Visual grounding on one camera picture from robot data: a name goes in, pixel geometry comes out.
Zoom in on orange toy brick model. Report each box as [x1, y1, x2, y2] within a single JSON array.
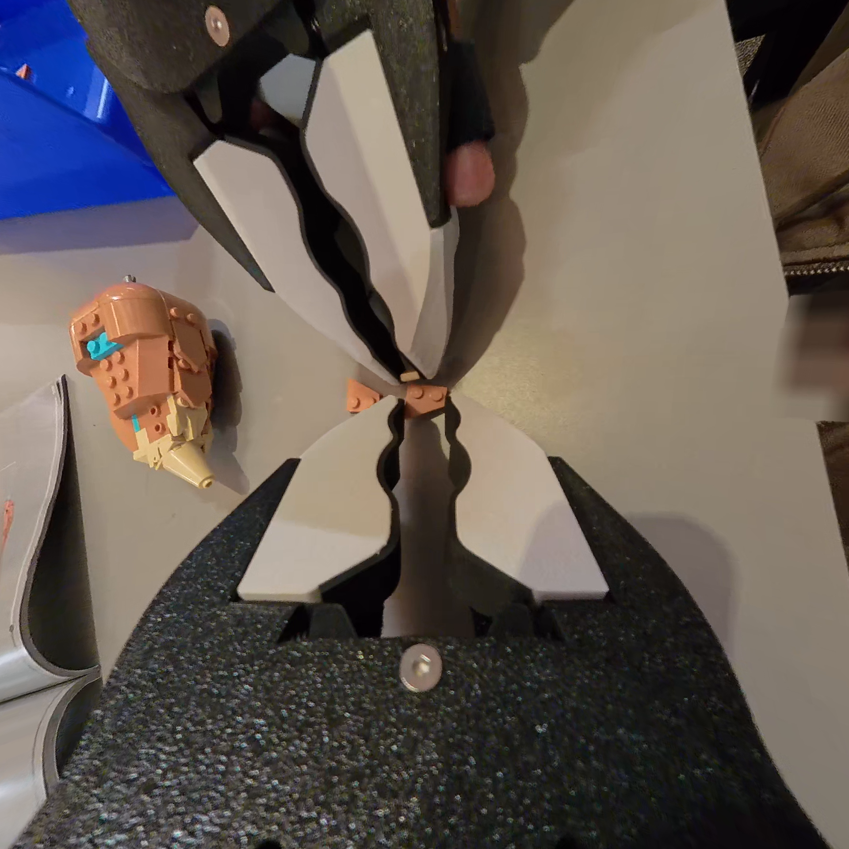
[[68, 275, 218, 490]]

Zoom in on blue plastic bin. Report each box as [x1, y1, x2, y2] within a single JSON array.
[[0, 0, 176, 220]]

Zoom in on grey instruction booklet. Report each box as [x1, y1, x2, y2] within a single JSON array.
[[0, 375, 103, 849]]

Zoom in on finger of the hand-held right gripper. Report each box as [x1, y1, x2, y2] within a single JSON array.
[[194, 134, 402, 374], [304, 28, 460, 380]]

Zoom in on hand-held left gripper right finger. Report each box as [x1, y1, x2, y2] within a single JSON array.
[[446, 394, 611, 604]]

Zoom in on person's right hand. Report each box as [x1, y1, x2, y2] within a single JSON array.
[[443, 136, 497, 208]]

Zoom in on grey desk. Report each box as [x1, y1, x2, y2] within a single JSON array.
[[0, 0, 849, 849]]

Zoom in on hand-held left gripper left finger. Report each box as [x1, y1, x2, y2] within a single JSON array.
[[235, 398, 407, 604]]

